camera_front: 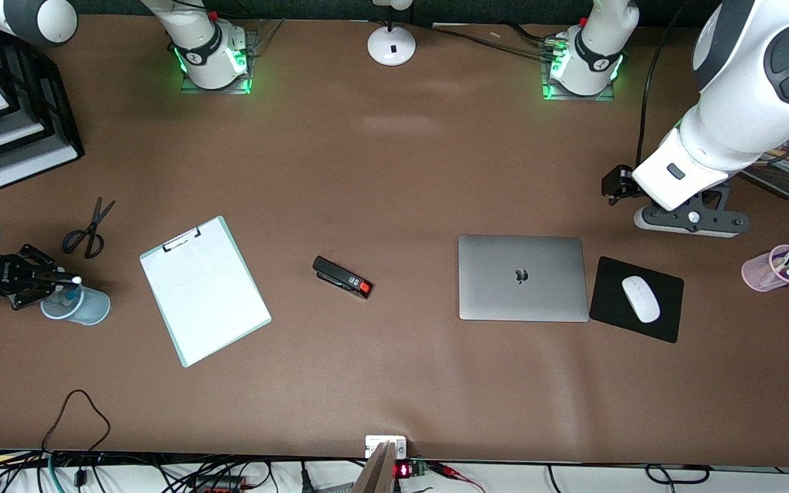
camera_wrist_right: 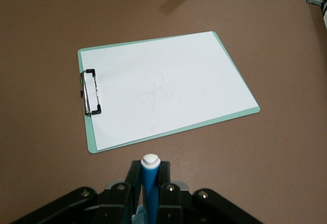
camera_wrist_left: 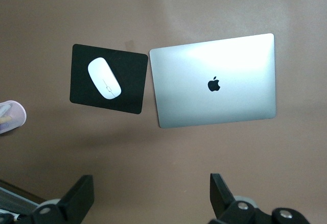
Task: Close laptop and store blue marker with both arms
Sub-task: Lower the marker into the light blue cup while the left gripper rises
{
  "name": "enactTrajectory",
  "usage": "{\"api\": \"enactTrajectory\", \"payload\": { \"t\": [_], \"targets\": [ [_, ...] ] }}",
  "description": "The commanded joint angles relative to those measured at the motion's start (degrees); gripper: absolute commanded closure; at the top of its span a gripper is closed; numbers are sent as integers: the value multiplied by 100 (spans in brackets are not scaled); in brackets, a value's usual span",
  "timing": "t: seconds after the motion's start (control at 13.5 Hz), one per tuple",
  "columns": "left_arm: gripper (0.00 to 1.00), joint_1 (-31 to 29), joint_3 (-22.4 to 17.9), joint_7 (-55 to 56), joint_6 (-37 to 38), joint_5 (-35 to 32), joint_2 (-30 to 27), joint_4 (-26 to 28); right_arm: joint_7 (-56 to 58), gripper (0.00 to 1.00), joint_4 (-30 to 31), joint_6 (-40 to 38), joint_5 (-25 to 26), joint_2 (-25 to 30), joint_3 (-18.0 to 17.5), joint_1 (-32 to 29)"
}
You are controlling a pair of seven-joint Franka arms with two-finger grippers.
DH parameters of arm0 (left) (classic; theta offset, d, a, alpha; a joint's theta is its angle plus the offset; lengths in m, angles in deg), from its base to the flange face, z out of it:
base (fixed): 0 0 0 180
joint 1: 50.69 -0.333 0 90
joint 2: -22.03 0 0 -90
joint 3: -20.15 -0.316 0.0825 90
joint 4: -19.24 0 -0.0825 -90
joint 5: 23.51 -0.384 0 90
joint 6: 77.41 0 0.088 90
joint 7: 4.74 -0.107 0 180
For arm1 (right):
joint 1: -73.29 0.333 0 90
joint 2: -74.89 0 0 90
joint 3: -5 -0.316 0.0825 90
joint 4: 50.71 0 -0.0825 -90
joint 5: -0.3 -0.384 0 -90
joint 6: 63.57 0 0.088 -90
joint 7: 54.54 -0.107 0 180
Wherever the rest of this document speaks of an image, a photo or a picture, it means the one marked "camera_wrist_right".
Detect blue marker with white cap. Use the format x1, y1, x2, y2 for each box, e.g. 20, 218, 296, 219
140, 153, 161, 224

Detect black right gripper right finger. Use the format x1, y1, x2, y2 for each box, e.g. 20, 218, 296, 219
156, 160, 191, 224

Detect white paper sheet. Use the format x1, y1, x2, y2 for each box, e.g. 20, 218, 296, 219
80, 31, 259, 151

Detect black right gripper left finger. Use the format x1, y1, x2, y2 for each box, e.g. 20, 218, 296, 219
97, 160, 143, 224

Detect teal clipboard with metal clip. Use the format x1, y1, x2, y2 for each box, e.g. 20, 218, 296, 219
77, 31, 261, 154

